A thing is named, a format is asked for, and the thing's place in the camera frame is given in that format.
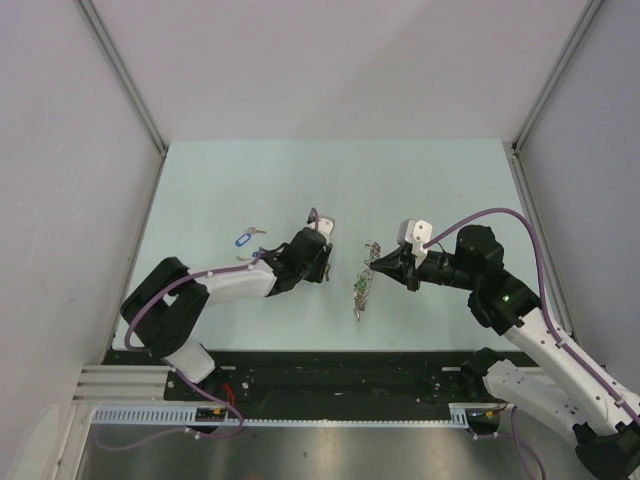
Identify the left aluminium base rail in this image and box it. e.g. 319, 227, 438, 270
73, 365, 169, 405

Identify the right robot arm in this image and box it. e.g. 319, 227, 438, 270
371, 220, 639, 479

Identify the white slotted cable duct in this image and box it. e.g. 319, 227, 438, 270
92, 402, 496, 429

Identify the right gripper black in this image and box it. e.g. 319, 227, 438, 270
370, 245, 478, 292

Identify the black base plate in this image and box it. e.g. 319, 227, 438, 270
102, 349, 501, 421

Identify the right aluminium frame post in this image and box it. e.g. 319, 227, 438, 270
512, 0, 606, 151

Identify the aluminium frame post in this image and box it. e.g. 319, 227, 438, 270
512, 0, 606, 151
74, 0, 169, 156

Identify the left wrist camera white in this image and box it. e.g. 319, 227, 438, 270
306, 216, 335, 237

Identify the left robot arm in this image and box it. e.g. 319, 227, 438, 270
120, 217, 334, 400

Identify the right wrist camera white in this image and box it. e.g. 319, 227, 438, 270
397, 219, 433, 268

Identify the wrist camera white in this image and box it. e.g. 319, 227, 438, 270
397, 219, 433, 268
306, 216, 335, 237

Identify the large metal keyring organizer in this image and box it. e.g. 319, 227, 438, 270
353, 241, 381, 323

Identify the blue tag key upper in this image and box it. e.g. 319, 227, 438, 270
235, 227, 266, 247

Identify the left aluminium frame post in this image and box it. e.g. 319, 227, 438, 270
74, 0, 169, 156

